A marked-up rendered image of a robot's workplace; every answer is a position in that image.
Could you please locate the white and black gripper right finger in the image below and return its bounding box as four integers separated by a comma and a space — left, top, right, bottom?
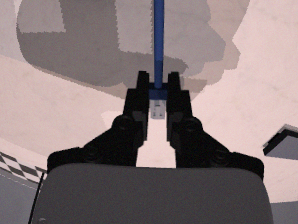
166, 72, 264, 180

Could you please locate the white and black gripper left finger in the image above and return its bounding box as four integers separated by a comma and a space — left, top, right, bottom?
47, 71, 150, 175

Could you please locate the dark blue cable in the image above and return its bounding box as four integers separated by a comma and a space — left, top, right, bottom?
154, 0, 164, 88

